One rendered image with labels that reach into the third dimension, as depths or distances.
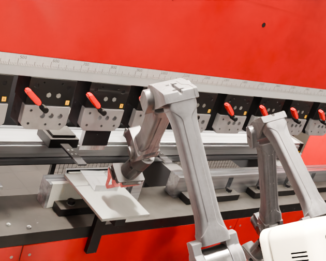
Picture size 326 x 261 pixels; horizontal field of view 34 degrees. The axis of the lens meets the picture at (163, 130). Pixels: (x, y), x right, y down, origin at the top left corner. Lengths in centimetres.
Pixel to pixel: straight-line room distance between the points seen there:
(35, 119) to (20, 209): 33
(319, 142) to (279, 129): 221
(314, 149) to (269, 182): 206
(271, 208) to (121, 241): 54
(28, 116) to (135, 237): 64
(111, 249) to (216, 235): 86
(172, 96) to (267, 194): 76
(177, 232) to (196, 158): 102
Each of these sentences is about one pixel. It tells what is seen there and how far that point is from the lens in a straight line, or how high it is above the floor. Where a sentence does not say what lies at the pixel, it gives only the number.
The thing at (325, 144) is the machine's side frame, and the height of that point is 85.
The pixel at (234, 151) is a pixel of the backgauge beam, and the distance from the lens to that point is 270.
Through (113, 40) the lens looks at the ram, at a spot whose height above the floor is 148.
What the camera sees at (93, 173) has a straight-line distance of 187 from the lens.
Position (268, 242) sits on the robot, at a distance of 121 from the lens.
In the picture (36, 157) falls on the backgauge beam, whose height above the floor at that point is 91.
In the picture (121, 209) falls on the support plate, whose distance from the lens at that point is 171.
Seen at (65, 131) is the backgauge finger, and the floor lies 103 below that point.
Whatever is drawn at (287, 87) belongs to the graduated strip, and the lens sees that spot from 229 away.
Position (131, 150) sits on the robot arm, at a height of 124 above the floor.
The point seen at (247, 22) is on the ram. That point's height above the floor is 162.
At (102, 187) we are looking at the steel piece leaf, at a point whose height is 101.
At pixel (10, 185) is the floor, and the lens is 369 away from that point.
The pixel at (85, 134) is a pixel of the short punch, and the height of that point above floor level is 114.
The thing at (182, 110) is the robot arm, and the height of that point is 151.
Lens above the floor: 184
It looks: 20 degrees down
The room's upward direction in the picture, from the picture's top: 19 degrees clockwise
